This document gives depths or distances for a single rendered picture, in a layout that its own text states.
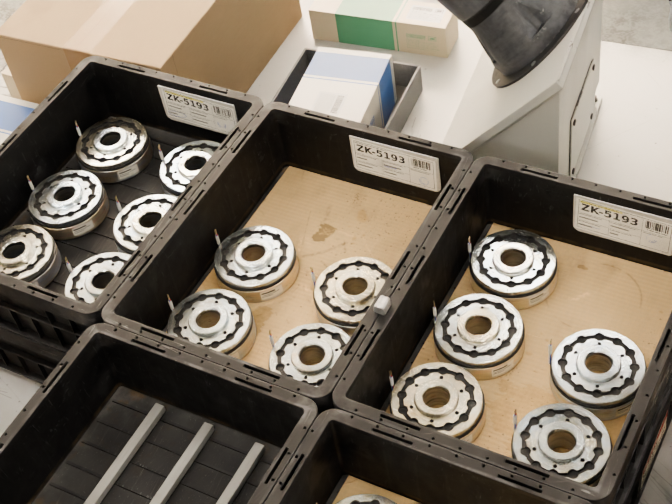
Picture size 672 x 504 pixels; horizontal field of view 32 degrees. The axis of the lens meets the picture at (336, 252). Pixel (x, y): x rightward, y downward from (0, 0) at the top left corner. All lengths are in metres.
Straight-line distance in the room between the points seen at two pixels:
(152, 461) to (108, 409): 0.10
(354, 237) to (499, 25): 0.35
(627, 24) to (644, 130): 1.36
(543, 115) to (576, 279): 0.23
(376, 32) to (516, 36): 0.42
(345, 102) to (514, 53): 0.28
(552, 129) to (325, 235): 0.32
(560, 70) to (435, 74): 0.45
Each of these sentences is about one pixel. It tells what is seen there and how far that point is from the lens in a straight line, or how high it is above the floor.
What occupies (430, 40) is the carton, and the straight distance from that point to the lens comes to 1.95.
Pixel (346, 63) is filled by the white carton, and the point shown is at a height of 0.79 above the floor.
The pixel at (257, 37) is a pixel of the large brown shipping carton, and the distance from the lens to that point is 1.96.
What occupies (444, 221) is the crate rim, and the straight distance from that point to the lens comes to 1.37.
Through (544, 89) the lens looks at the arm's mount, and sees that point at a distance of 1.51.
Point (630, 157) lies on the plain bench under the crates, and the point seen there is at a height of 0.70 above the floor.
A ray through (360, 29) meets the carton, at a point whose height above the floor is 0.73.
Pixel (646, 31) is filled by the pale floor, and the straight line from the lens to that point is 3.15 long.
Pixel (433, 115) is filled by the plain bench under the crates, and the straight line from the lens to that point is 1.86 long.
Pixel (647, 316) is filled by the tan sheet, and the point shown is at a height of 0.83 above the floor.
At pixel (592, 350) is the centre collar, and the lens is 1.33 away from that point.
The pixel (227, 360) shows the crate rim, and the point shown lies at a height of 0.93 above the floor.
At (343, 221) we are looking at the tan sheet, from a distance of 1.53.
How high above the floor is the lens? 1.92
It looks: 47 degrees down
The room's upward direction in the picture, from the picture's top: 11 degrees counter-clockwise
